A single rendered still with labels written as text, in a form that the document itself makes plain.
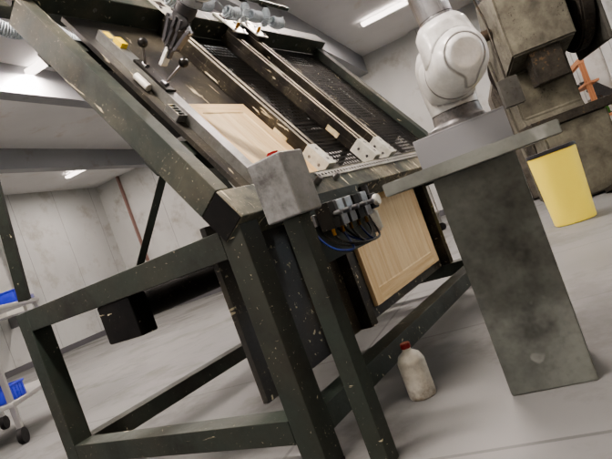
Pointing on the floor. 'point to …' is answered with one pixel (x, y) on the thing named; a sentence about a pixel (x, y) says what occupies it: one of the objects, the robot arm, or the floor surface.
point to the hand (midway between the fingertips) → (166, 56)
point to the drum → (563, 184)
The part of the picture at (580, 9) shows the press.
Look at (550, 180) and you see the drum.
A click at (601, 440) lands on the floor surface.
